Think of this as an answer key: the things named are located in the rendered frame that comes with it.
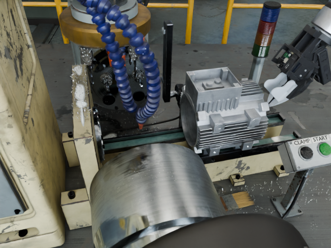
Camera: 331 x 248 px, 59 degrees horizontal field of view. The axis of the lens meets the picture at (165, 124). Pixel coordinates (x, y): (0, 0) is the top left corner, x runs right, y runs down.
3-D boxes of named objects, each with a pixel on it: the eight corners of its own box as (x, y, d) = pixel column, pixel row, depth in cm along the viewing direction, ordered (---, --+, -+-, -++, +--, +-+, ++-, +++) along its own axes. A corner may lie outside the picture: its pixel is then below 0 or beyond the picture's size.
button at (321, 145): (318, 157, 68) (323, 156, 67) (314, 145, 69) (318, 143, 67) (329, 155, 69) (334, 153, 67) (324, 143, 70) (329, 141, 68)
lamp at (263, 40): (259, 47, 106) (262, 35, 103) (251, 40, 110) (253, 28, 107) (274, 46, 107) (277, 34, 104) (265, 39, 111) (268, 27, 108)
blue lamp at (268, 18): (265, 22, 100) (268, 9, 97) (256, 16, 104) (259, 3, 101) (281, 21, 101) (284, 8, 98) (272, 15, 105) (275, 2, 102)
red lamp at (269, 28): (262, 35, 103) (265, 22, 100) (253, 28, 107) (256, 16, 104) (277, 34, 104) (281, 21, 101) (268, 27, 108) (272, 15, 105)
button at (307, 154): (299, 161, 67) (304, 159, 66) (295, 148, 68) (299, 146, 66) (311, 159, 68) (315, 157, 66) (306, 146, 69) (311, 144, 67)
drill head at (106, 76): (89, 131, 93) (75, 62, 77) (84, 68, 123) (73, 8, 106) (165, 120, 98) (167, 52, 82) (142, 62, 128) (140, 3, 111)
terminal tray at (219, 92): (195, 115, 75) (198, 92, 71) (183, 92, 83) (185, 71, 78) (238, 109, 78) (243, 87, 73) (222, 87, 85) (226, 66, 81)
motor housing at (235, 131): (195, 166, 82) (202, 114, 70) (177, 123, 96) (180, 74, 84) (259, 155, 86) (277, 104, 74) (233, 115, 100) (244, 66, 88)
